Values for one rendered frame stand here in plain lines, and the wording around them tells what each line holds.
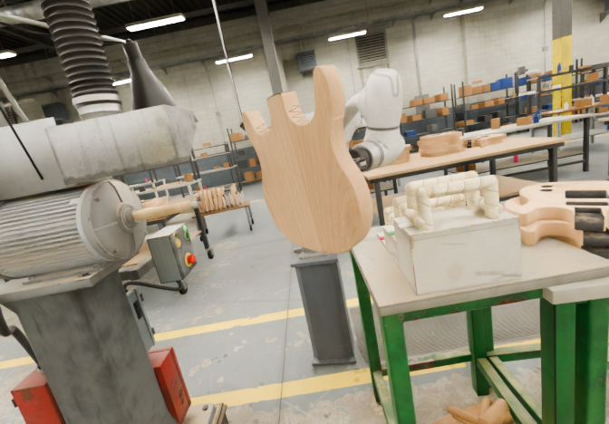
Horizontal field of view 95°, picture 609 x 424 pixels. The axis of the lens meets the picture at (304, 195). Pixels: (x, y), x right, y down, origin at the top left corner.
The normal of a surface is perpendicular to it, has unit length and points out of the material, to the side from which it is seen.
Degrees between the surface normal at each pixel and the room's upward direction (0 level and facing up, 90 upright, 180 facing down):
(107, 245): 102
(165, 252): 90
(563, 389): 90
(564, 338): 90
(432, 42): 90
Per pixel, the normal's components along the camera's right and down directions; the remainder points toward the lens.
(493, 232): -0.02, 0.22
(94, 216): 0.84, -0.22
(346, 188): -0.71, 0.34
